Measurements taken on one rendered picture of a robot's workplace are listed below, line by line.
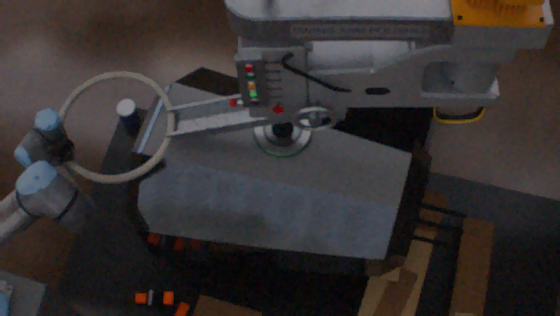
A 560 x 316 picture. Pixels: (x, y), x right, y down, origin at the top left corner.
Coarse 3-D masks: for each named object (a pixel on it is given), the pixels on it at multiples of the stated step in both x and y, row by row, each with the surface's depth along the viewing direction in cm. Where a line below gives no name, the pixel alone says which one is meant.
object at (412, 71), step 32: (320, 64) 231; (352, 64) 230; (384, 64) 227; (416, 64) 224; (320, 96) 242; (352, 96) 242; (384, 96) 242; (416, 96) 241; (448, 96) 242; (480, 96) 242
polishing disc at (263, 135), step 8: (304, 120) 284; (256, 128) 283; (264, 128) 283; (296, 128) 283; (256, 136) 282; (264, 136) 282; (272, 136) 282; (288, 136) 281; (296, 136) 281; (304, 136) 281; (264, 144) 280; (272, 144) 280; (280, 144) 280; (288, 144) 280; (296, 144) 280; (304, 144) 280; (272, 152) 279; (280, 152) 278; (288, 152) 278
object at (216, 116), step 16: (240, 96) 271; (176, 112) 281; (192, 112) 281; (208, 112) 278; (224, 112) 276; (240, 112) 274; (320, 112) 260; (176, 128) 280; (192, 128) 277; (208, 128) 270; (224, 128) 270; (240, 128) 270
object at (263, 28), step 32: (256, 0) 206; (288, 0) 205; (320, 0) 205; (352, 0) 204; (384, 0) 204; (416, 0) 204; (448, 0) 203; (256, 32) 209; (288, 32) 208; (320, 32) 208; (352, 32) 208; (384, 32) 207; (416, 32) 207; (448, 32) 206; (480, 32) 203; (512, 32) 202; (544, 32) 202
